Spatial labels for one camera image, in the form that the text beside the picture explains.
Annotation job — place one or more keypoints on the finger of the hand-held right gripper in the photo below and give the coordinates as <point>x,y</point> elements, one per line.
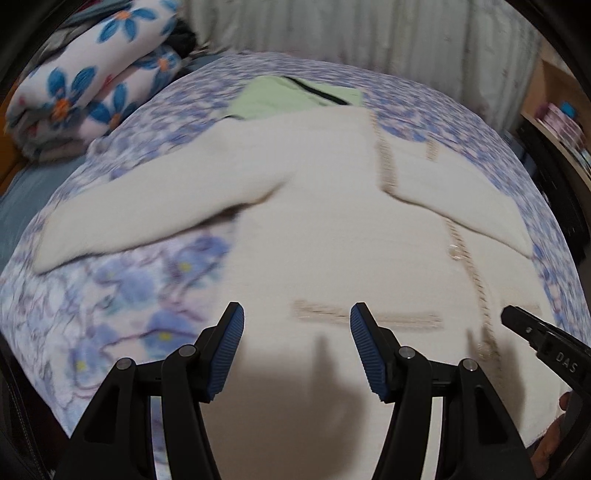
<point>519,323</point>

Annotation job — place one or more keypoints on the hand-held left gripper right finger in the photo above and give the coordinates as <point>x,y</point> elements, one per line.
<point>369,350</point>

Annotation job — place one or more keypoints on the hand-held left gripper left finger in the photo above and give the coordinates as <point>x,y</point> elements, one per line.
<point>225,350</point>

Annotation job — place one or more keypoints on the dark clothes pile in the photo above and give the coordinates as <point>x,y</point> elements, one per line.
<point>184,39</point>

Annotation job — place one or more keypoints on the person's right hand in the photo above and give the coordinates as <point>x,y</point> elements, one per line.
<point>551,438</point>

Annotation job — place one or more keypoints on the purple animal print blanket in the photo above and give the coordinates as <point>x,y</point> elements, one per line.
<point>138,286</point>

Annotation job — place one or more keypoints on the black bag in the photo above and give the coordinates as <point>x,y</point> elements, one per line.
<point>549,184</point>

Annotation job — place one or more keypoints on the stack of pink boxes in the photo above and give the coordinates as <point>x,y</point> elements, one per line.
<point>561,122</point>

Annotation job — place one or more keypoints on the grey bed sheet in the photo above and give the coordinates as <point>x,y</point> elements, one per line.
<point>32,203</point>

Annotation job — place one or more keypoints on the wooden shelf unit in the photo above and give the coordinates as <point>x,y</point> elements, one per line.
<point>561,83</point>

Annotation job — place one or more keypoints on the light green garment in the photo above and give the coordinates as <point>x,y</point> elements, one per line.
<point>286,99</point>

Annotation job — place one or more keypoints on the folded blue flower blanket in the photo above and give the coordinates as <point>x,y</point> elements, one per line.
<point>92,78</point>

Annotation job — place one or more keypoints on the white curtain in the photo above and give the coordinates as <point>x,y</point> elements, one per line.
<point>369,32</point>

